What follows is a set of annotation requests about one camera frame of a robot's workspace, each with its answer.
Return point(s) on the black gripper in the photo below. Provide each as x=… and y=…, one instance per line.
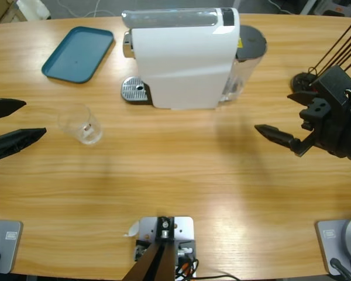
x=339, y=131

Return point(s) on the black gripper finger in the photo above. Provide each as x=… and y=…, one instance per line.
x=6, y=108
x=14, y=142

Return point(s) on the clear glass cup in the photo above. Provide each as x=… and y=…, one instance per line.
x=76, y=120

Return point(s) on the grey coffee machine lever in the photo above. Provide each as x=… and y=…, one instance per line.
x=169, y=18

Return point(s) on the white capsule coffee machine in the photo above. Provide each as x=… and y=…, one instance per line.
x=178, y=67

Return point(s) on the black capsule holder with rods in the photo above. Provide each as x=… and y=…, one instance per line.
x=299, y=82

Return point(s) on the teal plastic tray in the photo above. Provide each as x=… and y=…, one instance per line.
x=76, y=55

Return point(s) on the clear water tank black lid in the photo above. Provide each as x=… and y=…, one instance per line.
x=251, y=39

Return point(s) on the brown cardboard box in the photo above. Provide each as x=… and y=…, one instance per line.
x=0, y=11

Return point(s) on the white foam block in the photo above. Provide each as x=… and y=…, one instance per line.
x=32, y=7

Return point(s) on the grey equipment box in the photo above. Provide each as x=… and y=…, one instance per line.
x=339, y=7

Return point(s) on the white paper tab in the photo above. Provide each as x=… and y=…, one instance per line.
x=132, y=229

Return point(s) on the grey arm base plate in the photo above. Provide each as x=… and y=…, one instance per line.
x=6, y=246
x=339, y=240

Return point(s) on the white metal frame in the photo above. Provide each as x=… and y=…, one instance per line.
x=307, y=7

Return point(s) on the white block with dark post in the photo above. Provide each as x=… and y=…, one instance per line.
x=163, y=231

